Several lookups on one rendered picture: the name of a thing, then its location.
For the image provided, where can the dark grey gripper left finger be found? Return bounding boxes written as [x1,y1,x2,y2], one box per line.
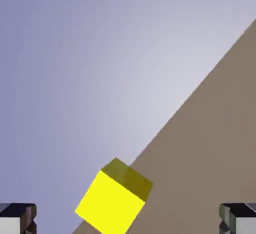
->
[0,203,38,234]

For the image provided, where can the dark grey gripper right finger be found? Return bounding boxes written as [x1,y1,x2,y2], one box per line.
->
[219,202,256,234]

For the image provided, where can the small yellow cube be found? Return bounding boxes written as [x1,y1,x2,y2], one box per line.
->
[74,157,153,234]

